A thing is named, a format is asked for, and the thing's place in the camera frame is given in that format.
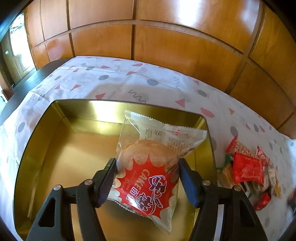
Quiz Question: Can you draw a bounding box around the white patterned tablecloth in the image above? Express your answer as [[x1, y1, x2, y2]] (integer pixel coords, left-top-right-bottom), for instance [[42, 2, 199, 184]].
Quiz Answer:
[[1, 56, 295, 240]]

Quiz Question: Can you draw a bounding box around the long red cracker packet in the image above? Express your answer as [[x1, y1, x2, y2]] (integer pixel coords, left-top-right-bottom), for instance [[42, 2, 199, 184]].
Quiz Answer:
[[225, 136, 256, 158]]

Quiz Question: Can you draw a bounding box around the wooden door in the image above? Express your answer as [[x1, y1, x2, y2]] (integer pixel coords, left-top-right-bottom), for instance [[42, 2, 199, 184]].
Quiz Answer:
[[1, 12, 35, 86]]

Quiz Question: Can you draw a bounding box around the red white candy packet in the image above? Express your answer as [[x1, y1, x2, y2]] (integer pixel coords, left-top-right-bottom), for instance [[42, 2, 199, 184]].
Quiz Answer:
[[256, 146, 270, 166]]

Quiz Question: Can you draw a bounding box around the small red foil packet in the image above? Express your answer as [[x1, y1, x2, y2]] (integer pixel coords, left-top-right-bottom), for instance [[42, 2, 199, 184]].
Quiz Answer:
[[254, 192, 271, 211]]

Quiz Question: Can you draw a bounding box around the yellow white snack packet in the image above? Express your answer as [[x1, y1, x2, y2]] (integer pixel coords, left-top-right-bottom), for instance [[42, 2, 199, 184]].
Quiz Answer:
[[267, 162, 281, 198]]

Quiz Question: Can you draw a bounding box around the green-edged biscuit packet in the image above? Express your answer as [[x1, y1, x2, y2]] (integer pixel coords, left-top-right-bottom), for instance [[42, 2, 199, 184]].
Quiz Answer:
[[217, 154, 234, 189]]

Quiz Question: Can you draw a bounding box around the red white cake packet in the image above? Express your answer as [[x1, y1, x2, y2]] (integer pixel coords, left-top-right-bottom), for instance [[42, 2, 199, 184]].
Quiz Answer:
[[107, 109, 207, 234]]

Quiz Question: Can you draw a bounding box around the shiny red snack packet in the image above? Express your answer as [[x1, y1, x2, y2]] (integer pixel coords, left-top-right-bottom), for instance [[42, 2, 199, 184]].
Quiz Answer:
[[232, 152, 264, 185]]

